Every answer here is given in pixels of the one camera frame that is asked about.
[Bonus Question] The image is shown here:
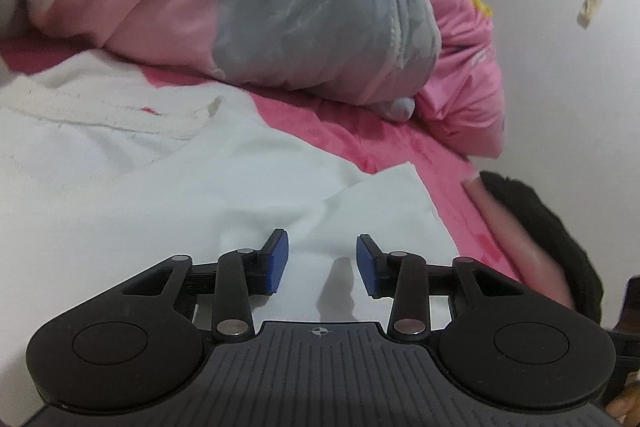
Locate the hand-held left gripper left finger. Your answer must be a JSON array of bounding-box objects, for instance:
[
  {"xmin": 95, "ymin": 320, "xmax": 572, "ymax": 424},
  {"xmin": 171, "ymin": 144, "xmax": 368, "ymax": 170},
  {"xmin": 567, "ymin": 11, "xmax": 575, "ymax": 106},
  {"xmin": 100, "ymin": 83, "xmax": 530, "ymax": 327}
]
[{"xmin": 120, "ymin": 229, "xmax": 290, "ymax": 340}]

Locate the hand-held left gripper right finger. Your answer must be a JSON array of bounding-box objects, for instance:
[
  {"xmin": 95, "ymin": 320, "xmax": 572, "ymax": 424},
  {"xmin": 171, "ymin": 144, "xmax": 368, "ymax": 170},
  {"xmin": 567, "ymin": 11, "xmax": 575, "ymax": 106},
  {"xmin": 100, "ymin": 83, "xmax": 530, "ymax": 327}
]
[{"xmin": 356, "ymin": 234, "xmax": 521, "ymax": 340}]

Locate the white garment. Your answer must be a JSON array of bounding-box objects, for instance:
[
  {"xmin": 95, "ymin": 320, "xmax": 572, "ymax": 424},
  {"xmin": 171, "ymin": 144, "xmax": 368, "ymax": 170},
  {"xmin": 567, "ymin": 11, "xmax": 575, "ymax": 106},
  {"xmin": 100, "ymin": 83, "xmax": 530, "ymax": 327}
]
[{"xmin": 0, "ymin": 54, "xmax": 463, "ymax": 413}]

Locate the person's right hand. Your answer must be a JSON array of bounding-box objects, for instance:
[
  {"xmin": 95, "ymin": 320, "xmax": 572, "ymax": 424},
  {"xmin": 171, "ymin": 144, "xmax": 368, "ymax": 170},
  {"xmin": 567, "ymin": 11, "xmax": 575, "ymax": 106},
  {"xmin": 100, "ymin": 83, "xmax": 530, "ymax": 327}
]
[{"xmin": 607, "ymin": 372, "xmax": 640, "ymax": 424}]

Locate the black and pink cushion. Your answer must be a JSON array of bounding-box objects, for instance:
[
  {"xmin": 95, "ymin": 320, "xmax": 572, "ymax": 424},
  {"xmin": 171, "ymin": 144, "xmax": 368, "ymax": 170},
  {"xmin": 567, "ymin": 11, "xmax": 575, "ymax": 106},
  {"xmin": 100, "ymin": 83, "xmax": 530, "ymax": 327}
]
[{"xmin": 462, "ymin": 170, "xmax": 604, "ymax": 327}]

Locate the bright pink printed pillow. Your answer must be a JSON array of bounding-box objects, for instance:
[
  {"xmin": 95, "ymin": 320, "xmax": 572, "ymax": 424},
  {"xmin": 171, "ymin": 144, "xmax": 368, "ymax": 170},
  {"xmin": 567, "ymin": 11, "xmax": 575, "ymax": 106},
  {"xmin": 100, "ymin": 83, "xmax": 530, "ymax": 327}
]
[{"xmin": 411, "ymin": 0, "xmax": 507, "ymax": 160}]

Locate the pink grey floral quilt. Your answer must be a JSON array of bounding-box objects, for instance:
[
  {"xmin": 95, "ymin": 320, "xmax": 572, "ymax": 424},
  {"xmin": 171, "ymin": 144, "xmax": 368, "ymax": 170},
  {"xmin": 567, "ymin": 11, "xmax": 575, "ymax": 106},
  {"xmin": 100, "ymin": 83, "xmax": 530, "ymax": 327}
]
[{"xmin": 0, "ymin": 0, "xmax": 445, "ymax": 124}]

